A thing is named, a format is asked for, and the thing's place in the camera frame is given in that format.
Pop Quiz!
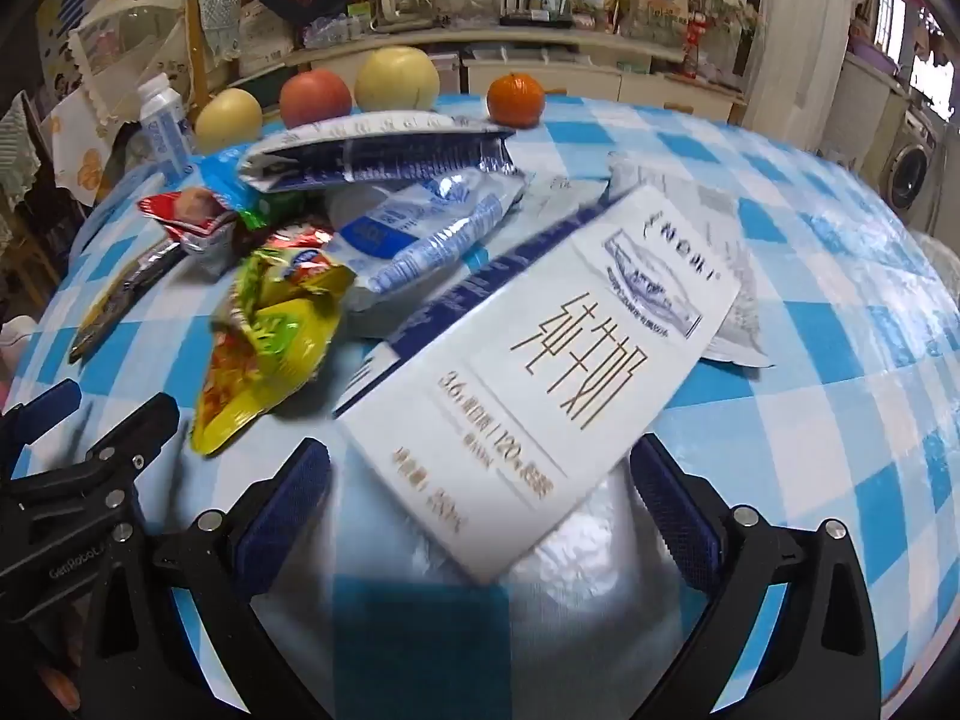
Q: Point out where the white coffee maker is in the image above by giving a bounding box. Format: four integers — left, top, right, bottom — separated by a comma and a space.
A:
375, 0, 434, 32

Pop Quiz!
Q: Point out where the washing machine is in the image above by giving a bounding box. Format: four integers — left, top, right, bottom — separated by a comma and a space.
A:
862, 101, 943, 230

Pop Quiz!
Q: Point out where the crushed clear plastic bottle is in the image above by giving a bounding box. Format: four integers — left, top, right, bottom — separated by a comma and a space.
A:
322, 167, 527, 316

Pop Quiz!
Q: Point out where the red apple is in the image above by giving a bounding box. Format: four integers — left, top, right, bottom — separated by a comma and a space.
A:
280, 69, 353, 129

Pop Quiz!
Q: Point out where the blue checkered tablecloth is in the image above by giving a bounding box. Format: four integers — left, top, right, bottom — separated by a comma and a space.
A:
0, 94, 960, 720

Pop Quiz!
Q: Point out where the orange print white cloth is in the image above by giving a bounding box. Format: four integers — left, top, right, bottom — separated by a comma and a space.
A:
51, 82, 130, 205

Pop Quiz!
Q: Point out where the white milk carton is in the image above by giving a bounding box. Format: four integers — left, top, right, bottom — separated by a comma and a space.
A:
332, 184, 740, 586

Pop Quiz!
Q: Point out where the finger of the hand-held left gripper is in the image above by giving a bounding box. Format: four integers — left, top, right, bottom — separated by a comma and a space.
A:
15, 392, 182, 511
0, 379, 83, 440

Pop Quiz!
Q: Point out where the red white snack wrapper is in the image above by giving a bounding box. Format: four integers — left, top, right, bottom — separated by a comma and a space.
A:
137, 187, 242, 278

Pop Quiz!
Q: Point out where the mesh food cover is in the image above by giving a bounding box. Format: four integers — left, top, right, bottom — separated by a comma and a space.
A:
71, 0, 200, 121

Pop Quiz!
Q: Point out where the blue green snack packet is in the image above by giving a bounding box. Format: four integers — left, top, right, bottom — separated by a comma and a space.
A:
199, 150, 316, 232

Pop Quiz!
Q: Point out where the white foil pouch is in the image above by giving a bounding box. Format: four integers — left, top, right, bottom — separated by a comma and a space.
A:
525, 152, 777, 370

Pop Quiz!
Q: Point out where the cream sideboard cabinet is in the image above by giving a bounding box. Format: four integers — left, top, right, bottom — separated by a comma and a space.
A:
225, 22, 751, 128

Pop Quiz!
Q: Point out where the dark foil wrapper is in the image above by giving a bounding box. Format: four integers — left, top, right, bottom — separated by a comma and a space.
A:
67, 240, 188, 365

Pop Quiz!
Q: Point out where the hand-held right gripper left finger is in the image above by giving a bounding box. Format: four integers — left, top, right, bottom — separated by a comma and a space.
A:
82, 436, 335, 720

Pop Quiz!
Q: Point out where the yellow pear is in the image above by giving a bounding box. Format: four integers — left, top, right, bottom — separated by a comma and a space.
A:
354, 46, 438, 114
195, 88, 265, 155

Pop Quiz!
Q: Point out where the yellow snack wrapper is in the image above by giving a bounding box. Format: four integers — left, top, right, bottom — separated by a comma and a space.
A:
189, 225, 358, 460

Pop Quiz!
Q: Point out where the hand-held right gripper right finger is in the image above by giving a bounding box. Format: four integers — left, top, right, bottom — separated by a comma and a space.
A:
628, 433, 882, 720

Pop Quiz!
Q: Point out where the small white milk bottle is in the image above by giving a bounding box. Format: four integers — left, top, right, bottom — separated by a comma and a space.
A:
137, 73, 194, 181

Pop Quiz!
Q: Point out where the orange tangerine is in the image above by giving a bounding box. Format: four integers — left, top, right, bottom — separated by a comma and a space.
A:
486, 73, 546, 128

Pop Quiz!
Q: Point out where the blue white foil packet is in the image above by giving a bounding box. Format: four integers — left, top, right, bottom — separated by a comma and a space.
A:
238, 111, 518, 194

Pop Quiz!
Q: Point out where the clear printed gift bag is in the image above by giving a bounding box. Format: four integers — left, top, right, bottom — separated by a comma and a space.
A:
628, 0, 692, 40

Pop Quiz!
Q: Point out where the white lace chair cover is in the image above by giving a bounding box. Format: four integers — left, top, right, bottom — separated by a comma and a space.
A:
187, 0, 245, 68

